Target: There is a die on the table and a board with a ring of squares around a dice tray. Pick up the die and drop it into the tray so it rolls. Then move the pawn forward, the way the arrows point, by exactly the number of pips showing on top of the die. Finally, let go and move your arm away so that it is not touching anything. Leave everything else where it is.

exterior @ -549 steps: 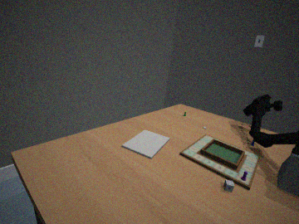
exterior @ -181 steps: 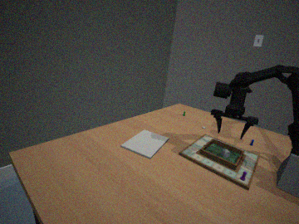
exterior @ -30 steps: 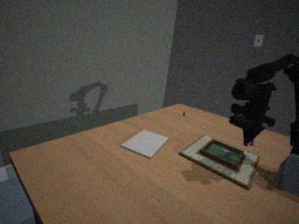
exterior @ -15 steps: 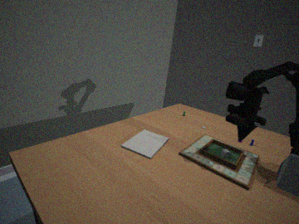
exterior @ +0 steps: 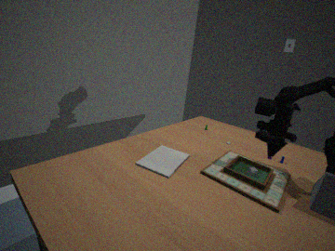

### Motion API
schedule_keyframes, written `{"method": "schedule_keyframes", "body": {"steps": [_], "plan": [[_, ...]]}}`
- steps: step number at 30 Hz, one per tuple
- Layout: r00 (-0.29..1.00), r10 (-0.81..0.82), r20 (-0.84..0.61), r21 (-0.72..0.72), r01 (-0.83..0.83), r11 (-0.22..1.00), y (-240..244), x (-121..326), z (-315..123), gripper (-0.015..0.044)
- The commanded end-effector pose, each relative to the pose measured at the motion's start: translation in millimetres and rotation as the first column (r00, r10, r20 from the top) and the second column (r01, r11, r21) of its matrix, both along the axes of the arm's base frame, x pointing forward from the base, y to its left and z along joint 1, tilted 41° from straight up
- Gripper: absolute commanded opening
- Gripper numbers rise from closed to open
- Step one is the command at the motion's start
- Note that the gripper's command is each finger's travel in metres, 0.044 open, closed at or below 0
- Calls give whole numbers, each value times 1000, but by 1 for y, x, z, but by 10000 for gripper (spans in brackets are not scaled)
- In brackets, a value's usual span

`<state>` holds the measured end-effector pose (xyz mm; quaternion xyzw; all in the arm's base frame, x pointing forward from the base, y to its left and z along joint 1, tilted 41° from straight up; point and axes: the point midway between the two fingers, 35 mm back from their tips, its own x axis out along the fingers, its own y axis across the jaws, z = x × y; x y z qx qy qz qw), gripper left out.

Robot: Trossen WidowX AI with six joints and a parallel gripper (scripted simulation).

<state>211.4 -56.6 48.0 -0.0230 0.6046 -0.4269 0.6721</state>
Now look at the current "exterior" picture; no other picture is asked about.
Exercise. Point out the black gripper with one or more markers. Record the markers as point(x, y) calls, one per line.
point(276, 138)

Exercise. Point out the grey die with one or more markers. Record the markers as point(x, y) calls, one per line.
point(252, 171)

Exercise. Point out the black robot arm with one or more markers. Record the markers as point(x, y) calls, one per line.
point(284, 111)

